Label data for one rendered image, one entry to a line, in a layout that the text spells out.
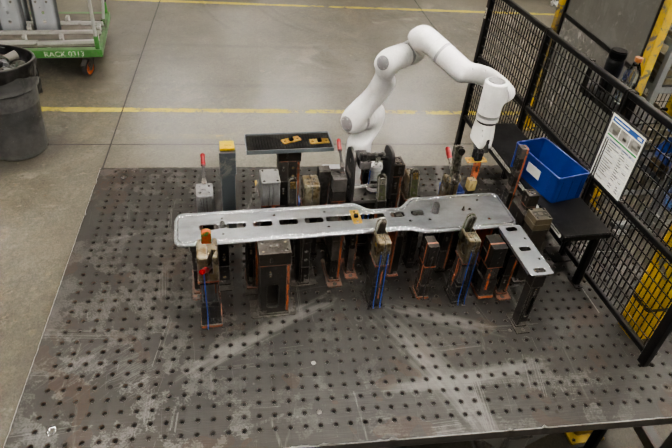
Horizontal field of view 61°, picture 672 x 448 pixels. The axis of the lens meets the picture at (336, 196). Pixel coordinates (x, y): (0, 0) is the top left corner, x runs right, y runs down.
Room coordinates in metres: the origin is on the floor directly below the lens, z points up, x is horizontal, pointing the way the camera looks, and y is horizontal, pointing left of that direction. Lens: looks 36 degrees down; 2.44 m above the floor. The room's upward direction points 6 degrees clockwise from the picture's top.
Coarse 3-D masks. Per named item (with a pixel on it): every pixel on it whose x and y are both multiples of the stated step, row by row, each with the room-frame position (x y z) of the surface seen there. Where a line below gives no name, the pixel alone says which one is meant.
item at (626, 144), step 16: (608, 128) 2.08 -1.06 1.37; (624, 128) 2.01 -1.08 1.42; (608, 144) 2.05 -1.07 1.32; (624, 144) 1.97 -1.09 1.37; (640, 144) 1.90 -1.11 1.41; (608, 160) 2.02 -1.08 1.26; (624, 160) 1.94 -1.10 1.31; (592, 176) 2.06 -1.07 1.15; (608, 176) 1.98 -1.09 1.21; (624, 176) 1.91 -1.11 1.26; (608, 192) 1.95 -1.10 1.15
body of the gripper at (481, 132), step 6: (474, 126) 1.96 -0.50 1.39; (480, 126) 1.92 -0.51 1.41; (486, 126) 1.90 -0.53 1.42; (492, 126) 1.91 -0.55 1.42; (474, 132) 1.95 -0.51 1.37; (480, 132) 1.91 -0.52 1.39; (486, 132) 1.89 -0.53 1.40; (492, 132) 1.90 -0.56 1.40; (474, 138) 1.94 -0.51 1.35; (480, 138) 1.90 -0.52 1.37; (486, 138) 1.89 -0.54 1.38; (492, 138) 1.90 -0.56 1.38; (480, 144) 1.89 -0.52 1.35
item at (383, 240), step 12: (372, 240) 1.69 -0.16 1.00; (384, 240) 1.64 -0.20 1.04; (372, 252) 1.67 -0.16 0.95; (384, 252) 1.63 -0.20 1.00; (372, 264) 1.66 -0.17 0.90; (384, 264) 1.63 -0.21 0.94; (372, 276) 1.64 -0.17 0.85; (384, 276) 1.63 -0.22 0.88; (372, 288) 1.63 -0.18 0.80; (372, 300) 1.63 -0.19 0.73
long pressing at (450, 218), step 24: (192, 216) 1.73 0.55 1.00; (216, 216) 1.74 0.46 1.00; (240, 216) 1.75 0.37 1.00; (264, 216) 1.77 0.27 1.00; (288, 216) 1.78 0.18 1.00; (312, 216) 1.80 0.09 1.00; (336, 216) 1.82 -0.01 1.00; (384, 216) 1.85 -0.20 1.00; (408, 216) 1.86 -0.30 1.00; (432, 216) 1.88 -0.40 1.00; (456, 216) 1.89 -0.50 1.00; (480, 216) 1.91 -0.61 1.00; (504, 216) 1.92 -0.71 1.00; (192, 240) 1.59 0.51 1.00; (240, 240) 1.62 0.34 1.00
